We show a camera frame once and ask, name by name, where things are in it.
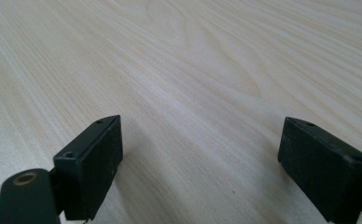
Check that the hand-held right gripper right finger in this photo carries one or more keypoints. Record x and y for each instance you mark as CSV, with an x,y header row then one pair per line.
x,y
322,174

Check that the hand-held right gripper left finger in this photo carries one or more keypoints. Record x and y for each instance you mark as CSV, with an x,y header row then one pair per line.
x,y
90,168

